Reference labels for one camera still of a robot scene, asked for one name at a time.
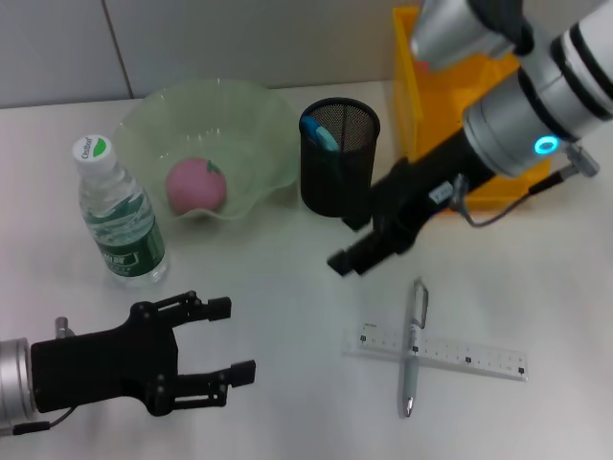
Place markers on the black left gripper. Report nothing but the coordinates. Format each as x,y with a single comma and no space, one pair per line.
105,369

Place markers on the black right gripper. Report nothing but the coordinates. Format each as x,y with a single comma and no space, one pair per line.
421,196

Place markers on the blue scissors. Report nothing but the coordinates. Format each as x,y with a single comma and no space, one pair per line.
323,136

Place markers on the clear water bottle green label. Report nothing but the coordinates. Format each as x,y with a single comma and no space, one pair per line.
129,249

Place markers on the clear plastic ruler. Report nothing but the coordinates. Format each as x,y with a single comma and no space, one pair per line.
455,354

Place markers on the pink toy peach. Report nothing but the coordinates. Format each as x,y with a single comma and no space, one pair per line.
191,187

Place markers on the black mesh pen holder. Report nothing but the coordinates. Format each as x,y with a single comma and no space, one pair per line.
335,182

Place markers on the silver grey pen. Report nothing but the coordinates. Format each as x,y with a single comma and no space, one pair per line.
412,383

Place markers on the green glass fruit bowl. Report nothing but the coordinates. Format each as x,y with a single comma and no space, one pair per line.
239,124

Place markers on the yellow plastic bin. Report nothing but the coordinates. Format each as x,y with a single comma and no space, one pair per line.
431,120

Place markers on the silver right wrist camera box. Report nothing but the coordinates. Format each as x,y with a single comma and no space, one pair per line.
460,33

